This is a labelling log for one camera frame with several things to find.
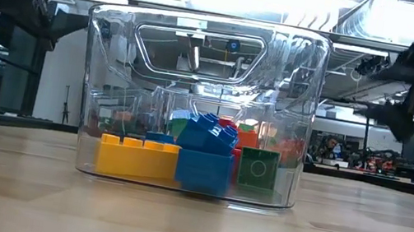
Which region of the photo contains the black tripod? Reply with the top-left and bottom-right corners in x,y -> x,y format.
58,84 -> 74,125

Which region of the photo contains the yellow toy brick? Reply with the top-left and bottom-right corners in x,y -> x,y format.
93,132 -> 182,186

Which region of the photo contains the person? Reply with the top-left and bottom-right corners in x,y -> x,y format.
315,132 -> 342,162

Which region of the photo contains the black aluminium table frame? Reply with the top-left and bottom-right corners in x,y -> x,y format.
0,113 -> 414,198

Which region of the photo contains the blue toy brick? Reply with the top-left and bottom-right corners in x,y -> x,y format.
174,108 -> 244,159
172,146 -> 235,198
143,129 -> 178,146

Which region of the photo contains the black ceiling-mounted device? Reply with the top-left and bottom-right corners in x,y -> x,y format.
354,51 -> 393,81

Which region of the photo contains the black wall device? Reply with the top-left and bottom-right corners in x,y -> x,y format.
99,19 -> 114,42

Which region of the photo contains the large red toy brick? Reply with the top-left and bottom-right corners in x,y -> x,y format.
216,116 -> 239,131

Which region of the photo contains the clear plastic bin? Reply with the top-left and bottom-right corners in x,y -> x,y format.
63,0 -> 336,216
143,81 -> 314,169

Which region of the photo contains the black camera with blue ring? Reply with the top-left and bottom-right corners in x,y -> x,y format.
224,37 -> 243,54

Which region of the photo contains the black vertical post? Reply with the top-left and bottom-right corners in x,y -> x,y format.
359,115 -> 373,159

